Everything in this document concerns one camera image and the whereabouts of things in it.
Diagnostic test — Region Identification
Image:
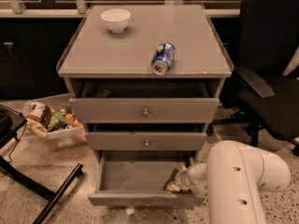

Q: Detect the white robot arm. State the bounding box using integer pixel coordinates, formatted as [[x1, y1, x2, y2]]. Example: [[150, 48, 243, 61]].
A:
[[166, 140, 291, 224]]

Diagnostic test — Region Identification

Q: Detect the grey top drawer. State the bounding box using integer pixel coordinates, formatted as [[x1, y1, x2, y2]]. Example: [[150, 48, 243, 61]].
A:
[[68, 79, 220, 124]]

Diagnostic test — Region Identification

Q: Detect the dark object in top drawer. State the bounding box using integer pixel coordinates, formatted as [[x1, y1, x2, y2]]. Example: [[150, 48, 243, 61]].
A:
[[94, 89, 111, 98]]

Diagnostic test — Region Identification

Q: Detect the grey middle drawer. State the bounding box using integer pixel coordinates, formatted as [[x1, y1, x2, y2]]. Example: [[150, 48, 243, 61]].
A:
[[86, 123, 207, 150]]

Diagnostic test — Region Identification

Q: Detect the black office chair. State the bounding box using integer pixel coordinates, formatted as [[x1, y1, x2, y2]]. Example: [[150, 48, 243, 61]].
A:
[[220, 0, 299, 147]]

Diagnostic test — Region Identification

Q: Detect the blue soda can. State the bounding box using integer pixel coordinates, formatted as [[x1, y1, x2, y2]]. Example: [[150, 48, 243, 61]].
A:
[[151, 43, 176, 76]]

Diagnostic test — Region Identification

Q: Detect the green snack bag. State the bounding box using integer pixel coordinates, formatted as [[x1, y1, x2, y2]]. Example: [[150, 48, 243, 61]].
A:
[[48, 111, 67, 132]]

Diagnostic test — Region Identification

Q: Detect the black stand with base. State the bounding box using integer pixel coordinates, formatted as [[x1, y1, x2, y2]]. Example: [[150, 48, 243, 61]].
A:
[[0, 105, 83, 224]]

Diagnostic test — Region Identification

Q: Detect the grey drawer cabinet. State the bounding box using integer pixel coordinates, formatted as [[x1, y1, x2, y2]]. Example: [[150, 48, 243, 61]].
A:
[[55, 3, 235, 173]]

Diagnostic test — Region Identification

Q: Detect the white ceramic bowl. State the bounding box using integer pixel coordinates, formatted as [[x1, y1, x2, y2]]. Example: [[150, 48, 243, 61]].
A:
[[101, 8, 131, 33]]

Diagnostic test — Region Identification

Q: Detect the grey bottom drawer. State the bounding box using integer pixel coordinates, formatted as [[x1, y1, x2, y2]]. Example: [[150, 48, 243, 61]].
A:
[[89, 150, 206, 206]]

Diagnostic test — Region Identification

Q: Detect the grey drawer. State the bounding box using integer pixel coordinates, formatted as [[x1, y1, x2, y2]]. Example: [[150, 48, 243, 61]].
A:
[[89, 150, 206, 206], [68, 79, 220, 124], [86, 123, 207, 150]]

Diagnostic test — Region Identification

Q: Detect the chip bag in bin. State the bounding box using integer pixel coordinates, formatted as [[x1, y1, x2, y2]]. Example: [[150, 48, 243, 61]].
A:
[[26, 102, 51, 137]]

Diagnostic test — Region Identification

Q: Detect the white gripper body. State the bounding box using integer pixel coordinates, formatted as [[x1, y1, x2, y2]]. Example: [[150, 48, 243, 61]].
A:
[[175, 163, 207, 197]]

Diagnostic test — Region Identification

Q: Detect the small white paper scrap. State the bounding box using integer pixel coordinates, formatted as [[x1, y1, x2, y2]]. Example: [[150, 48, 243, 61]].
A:
[[126, 206, 135, 216]]

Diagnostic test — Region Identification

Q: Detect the clear plastic snack bin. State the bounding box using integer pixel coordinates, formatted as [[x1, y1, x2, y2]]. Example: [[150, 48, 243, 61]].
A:
[[22, 93, 86, 152]]

